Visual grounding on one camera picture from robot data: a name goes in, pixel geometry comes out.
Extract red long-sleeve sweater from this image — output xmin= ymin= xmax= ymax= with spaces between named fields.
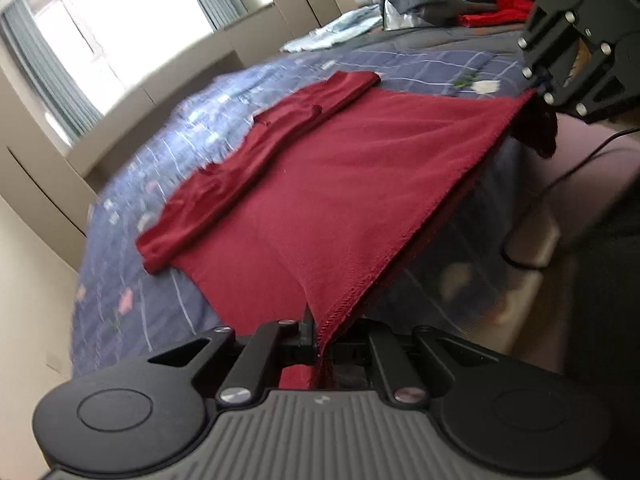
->
xmin=135 ymin=70 xmax=536 ymax=392

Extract dark grey blanket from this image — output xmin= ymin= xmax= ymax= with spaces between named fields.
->
xmin=299 ymin=24 xmax=524 ymax=56

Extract red garment on bed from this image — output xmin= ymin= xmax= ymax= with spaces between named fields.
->
xmin=457 ymin=0 xmax=534 ymax=28

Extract blue plaid floral quilt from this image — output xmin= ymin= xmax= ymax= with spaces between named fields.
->
xmin=70 ymin=47 xmax=527 ymax=376

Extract silver plastic bag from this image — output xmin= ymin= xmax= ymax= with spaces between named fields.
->
xmin=382 ymin=0 xmax=433 ymax=32

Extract light blue folded cloth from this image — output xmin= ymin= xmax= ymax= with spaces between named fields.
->
xmin=280 ymin=4 xmax=383 ymax=53

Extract grey wardrobe left of window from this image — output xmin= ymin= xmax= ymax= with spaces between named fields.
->
xmin=1 ymin=75 xmax=96 ymax=270

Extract left teal curtain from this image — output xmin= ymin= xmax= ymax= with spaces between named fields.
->
xmin=1 ymin=0 xmax=103 ymax=143

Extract black cable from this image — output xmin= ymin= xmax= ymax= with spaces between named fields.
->
xmin=499 ymin=127 xmax=640 ymax=273

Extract white wall socket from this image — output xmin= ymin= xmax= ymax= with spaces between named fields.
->
xmin=44 ymin=352 xmax=68 ymax=376

